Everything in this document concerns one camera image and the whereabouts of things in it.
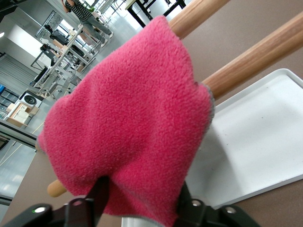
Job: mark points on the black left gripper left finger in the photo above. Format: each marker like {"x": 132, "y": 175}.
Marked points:
{"x": 99, "y": 191}

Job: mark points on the light wooden cabinet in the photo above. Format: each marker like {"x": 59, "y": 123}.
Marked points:
{"x": 19, "y": 114}

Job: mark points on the white drum appliance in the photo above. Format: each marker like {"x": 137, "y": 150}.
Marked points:
{"x": 29, "y": 99}

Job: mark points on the person in striped shirt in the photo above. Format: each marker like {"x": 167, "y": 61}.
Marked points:
{"x": 87, "y": 21}

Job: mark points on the metal shelving rack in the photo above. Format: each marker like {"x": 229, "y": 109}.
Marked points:
{"x": 71, "y": 41}

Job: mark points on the grey table edge rail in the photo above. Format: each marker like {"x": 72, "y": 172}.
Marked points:
{"x": 19, "y": 136}

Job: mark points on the black frame table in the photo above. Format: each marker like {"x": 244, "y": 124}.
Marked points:
{"x": 138, "y": 17}

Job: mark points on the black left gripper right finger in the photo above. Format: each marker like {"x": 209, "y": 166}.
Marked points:
{"x": 201, "y": 215}

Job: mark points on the white rack base tray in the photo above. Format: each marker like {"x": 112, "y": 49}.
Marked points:
{"x": 255, "y": 142}

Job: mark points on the pink fleece cloth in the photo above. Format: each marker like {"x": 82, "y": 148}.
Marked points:
{"x": 132, "y": 113}

